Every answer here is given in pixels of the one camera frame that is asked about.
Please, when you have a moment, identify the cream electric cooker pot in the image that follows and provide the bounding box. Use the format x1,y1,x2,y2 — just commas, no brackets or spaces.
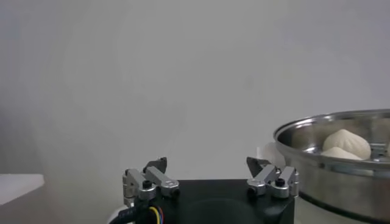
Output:
255,142,390,224

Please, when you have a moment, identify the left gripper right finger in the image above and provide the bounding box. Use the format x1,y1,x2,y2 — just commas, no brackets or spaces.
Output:
246,156,300,199

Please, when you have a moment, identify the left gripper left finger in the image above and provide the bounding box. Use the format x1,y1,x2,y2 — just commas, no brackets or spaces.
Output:
122,156,180,208

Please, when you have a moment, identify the white steamed baozi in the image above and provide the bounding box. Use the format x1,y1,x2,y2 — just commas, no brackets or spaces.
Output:
320,147,364,161
322,128,372,159

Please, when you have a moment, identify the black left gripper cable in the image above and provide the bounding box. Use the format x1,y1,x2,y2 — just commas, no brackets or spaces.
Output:
108,205,165,224

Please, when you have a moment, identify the stainless steel steamer basket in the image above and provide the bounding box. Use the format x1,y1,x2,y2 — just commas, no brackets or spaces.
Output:
273,108,390,223

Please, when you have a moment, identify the white side table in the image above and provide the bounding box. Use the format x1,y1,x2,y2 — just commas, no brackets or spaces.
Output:
0,173,45,206

